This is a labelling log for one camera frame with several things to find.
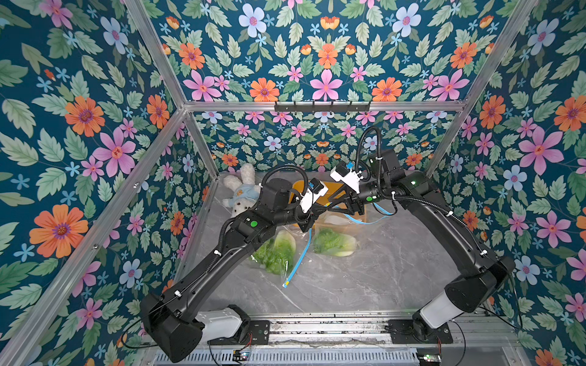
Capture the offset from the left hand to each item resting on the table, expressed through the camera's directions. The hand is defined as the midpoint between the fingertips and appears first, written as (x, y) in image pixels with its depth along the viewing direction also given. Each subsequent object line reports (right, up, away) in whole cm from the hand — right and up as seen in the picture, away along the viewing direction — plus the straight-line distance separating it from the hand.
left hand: (327, 207), depth 67 cm
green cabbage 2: (-23, -19, +17) cm, 34 cm away
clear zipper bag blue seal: (-8, -15, +25) cm, 30 cm away
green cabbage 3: (-15, -18, +17) cm, 29 cm away
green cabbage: (+2, -14, +15) cm, 21 cm away
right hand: (+3, +4, +1) cm, 4 cm away
